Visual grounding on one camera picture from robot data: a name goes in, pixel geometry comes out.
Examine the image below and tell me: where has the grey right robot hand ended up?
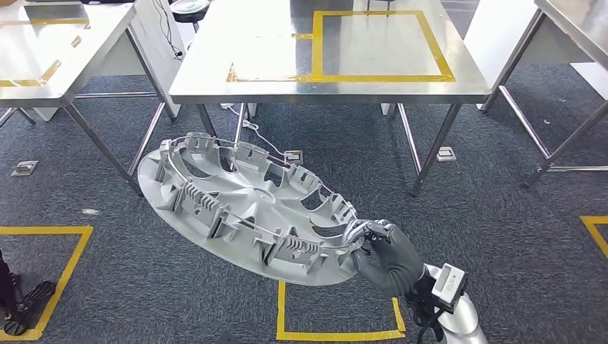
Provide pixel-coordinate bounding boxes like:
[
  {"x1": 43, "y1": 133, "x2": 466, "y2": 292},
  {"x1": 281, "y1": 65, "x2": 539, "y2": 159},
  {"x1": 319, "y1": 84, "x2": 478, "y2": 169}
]
[{"x1": 341, "y1": 218, "x2": 427, "y2": 299}]

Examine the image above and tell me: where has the grey plastic wheel hubcap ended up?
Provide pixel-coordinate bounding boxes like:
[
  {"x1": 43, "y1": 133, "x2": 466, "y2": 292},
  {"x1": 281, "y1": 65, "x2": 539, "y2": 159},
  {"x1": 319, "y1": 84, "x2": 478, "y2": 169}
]
[{"x1": 136, "y1": 132, "x2": 362, "y2": 287}]

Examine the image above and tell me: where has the steel workbench table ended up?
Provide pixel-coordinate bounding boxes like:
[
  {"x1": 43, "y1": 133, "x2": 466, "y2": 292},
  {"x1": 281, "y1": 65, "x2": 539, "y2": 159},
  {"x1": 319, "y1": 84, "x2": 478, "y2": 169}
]
[{"x1": 168, "y1": 0, "x2": 493, "y2": 198}]

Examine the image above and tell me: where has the small yellow tape rectangle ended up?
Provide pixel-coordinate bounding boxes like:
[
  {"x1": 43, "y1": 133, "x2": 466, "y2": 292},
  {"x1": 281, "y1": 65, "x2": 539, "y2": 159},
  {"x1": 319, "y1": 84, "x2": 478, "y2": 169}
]
[{"x1": 227, "y1": 33, "x2": 315, "y2": 83}]

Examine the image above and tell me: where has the large yellow tape rectangle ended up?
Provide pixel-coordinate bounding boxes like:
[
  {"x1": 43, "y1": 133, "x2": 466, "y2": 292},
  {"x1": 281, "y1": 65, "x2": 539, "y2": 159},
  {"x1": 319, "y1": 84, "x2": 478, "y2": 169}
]
[{"x1": 310, "y1": 10, "x2": 456, "y2": 83}]

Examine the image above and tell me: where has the steel table with white panel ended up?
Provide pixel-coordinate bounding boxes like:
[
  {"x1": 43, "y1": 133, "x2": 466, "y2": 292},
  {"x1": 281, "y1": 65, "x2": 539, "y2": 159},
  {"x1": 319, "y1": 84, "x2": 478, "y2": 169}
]
[
  {"x1": 462, "y1": 0, "x2": 608, "y2": 188},
  {"x1": 0, "y1": 0, "x2": 184, "y2": 196}
]

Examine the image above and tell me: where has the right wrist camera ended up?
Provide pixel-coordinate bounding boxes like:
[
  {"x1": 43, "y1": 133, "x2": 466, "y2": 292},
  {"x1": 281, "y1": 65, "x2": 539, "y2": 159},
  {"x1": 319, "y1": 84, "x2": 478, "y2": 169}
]
[{"x1": 431, "y1": 263, "x2": 469, "y2": 315}]

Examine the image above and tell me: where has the white power cable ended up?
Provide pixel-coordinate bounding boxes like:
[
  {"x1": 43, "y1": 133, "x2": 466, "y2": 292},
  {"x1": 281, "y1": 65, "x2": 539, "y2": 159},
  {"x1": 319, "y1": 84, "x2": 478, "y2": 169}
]
[{"x1": 220, "y1": 103, "x2": 292, "y2": 158}]

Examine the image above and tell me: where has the black cable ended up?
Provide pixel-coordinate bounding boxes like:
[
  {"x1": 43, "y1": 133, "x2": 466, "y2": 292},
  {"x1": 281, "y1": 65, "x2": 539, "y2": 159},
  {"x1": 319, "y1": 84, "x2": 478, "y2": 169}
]
[{"x1": 151, "y1": 0, "x2": 186, "y2": 61}]

